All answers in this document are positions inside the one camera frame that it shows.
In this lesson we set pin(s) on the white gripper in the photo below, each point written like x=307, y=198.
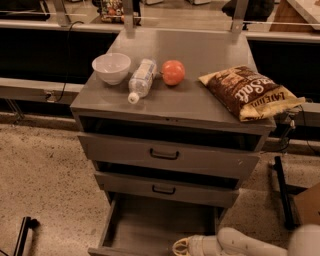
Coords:
x=202, y=246

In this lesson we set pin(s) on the grey bottom drawer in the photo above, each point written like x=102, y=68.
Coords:
x=144, y=226

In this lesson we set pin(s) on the grey drawer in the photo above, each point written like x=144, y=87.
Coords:
x=167, y=190
x=168, y=156
x=144, y=226

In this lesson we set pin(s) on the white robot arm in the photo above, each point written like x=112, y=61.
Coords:
x=305, y=241

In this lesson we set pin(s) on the grey middle drawer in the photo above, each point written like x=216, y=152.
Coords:
x=167, y=190

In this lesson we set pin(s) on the grey top drawer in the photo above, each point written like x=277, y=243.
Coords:
x=168, y=156

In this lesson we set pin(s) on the grey metal drawer cabinet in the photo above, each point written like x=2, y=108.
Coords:
x=185, y=114

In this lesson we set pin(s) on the black floor stand right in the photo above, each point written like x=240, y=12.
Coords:
x=285, y=192

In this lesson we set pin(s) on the black floor stand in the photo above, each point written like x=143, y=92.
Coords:
x=285, y=192
x=28, y=223

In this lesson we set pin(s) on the brown wooden box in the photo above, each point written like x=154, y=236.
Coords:
x=308, y=205

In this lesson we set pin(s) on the black floor stand left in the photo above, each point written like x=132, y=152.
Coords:
x=28, y=223

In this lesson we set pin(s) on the brown yellow chip bag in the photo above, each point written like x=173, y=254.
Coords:
x=248, y=94

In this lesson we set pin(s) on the clear plastic water bottle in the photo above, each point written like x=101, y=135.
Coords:
x=141, y=80

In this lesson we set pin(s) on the red apple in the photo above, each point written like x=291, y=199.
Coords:
x=173, y=72

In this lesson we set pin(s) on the white bowl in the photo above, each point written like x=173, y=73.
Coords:
x=112, y=68

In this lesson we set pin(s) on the colourful snack package background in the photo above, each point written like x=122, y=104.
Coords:
x=112, y=11

